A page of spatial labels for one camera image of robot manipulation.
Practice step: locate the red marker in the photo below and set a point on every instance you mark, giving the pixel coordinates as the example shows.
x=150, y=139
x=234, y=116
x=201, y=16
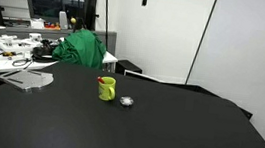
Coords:
x=100, y=79

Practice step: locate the green mug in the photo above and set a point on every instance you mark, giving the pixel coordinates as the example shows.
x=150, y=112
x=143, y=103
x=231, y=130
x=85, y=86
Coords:
x=105, y=91

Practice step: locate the white edged board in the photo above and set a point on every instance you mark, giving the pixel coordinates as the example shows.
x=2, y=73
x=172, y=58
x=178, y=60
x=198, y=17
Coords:
x=139, y=74

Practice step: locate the black box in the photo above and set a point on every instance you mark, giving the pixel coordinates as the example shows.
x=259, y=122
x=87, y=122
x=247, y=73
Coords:
x=127, y=66

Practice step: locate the small round shiny dish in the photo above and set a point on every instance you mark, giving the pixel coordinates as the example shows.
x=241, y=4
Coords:
x=126, y=101

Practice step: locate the white side table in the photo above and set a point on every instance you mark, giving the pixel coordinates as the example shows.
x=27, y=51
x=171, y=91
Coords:
x=109, y=58

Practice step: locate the green cloth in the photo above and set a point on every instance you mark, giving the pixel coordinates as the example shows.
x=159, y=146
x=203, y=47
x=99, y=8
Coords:
x=81, y=49

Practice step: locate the thin black pole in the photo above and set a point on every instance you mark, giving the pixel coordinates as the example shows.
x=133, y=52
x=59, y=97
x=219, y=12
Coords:
x=106, y=10

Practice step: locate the yellow ball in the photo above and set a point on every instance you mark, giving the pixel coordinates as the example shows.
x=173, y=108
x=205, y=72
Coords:
x=73, y=20

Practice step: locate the grey canister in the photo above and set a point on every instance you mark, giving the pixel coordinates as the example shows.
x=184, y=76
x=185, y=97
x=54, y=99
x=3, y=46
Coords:
x=63, y=20

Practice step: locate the orange small items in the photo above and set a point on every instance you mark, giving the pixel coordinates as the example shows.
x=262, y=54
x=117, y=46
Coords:
x=52, y=26

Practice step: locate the grey metal plate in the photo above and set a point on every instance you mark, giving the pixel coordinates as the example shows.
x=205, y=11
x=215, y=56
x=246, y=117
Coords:
x=26, y=79

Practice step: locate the white box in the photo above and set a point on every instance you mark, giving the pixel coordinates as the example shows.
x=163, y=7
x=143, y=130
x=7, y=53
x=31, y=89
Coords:
x=37, y=24

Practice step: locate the grey counter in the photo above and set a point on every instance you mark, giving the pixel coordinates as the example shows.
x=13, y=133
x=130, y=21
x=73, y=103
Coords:
x=20, y=31

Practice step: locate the white plastic assembly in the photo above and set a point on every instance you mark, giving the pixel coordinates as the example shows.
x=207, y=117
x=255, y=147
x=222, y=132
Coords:
x=12, y=45

